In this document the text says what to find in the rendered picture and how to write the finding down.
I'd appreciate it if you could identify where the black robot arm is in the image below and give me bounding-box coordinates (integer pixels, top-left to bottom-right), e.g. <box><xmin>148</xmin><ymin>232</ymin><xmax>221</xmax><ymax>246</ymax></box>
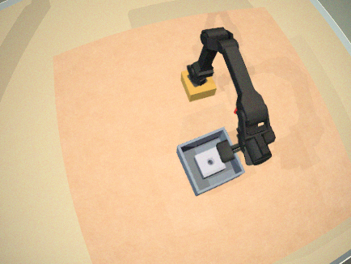
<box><xmin>187</xmin><ymin>27</ymin><xmax>272</xmax><ymax>166</ymax></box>

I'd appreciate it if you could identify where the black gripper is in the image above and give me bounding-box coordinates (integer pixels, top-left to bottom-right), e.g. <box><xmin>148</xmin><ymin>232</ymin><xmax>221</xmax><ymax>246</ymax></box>
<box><xmin>216</xmin><ymin>125</ymin><xmax>276</xmax><ymax>164</ymax></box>

